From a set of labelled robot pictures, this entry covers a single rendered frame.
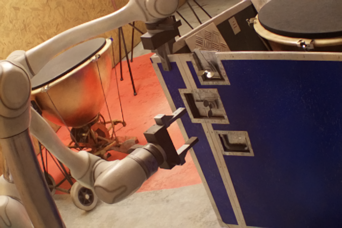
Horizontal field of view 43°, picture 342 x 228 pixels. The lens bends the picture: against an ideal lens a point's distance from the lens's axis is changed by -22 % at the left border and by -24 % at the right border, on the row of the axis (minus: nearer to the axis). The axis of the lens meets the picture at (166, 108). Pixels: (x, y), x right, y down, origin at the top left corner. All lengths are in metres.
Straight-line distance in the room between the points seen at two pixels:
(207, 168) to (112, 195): 0.58
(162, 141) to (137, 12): 0.39
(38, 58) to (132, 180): 0.51
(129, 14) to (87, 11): 4.00
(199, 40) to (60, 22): 3.21
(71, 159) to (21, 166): 0.47
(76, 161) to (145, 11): 0.49
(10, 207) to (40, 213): 0.69
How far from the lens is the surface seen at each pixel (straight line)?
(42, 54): 1.66
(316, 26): 1.54
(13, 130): 1.10
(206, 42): 2.01
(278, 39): 1.58
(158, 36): 1.72
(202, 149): 1.92
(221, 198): 2.04
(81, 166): 1.59
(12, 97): 1.04
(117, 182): 1.48
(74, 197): 3.05
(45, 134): 1.37
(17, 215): 1.86
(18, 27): 4.51
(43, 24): 4.82
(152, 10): 1.48
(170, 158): 1.62
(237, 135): 1.79
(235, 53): 1.57
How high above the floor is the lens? 1.44
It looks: 21 degrees down
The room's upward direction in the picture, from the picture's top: 23 degrees counter-clockwise
